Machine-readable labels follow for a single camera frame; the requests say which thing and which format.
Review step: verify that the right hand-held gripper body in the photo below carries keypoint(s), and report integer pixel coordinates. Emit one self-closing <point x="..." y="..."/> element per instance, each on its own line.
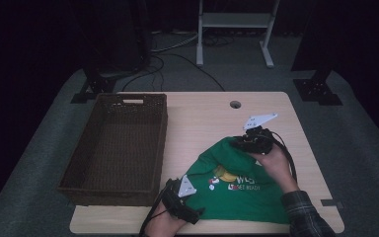
<point x="258" y="141"/>

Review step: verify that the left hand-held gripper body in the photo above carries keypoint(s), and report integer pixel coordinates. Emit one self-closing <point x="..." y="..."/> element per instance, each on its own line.
<point x="177" y="204"/>

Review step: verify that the green t-shirt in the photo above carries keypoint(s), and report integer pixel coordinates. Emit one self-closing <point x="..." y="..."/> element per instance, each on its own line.
<point x="237" y="200"/>

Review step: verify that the brown wicker basket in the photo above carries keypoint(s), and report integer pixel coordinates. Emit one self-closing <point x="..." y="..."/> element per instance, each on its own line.
<point x="112" y="197"/>

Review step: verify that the person's left hand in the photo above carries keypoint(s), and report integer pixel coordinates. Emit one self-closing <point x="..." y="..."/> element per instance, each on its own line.
<point x="163" y="225"/>

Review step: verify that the person's right hand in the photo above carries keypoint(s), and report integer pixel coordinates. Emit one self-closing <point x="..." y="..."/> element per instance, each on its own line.
<point x="278" y="168"/>

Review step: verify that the black stand base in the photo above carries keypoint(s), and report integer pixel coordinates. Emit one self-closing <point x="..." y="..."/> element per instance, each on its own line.
<point x="95" y="87"/>
<point x="316" y="90"/>

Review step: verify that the white metal stand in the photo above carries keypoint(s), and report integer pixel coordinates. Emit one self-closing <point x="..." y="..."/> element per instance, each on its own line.
<point x="235" y="19"/>

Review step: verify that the grey table edge bracket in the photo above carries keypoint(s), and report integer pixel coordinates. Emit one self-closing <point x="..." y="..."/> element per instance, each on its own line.
<point x="332" y="204"/>

